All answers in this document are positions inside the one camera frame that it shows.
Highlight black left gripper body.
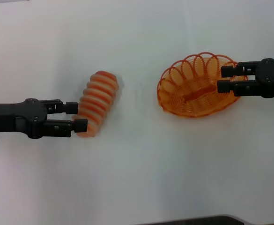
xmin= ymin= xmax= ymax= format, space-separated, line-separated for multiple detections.
xmin=0 ymin=98 xmax=49 ymax=139

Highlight orange white striped bread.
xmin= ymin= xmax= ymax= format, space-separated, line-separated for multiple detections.
xmin=71 ymin=70 xmax=120 ymax=138

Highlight orange wire basket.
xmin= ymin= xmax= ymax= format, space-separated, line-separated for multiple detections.
xmin=156 ymin=52 xmax=249 ymax=119

